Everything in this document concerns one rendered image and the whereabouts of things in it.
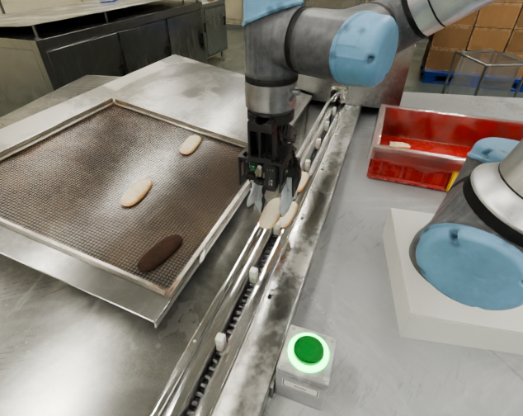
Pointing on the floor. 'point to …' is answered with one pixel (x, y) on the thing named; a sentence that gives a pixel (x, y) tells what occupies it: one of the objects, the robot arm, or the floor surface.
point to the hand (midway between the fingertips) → (272, 206)
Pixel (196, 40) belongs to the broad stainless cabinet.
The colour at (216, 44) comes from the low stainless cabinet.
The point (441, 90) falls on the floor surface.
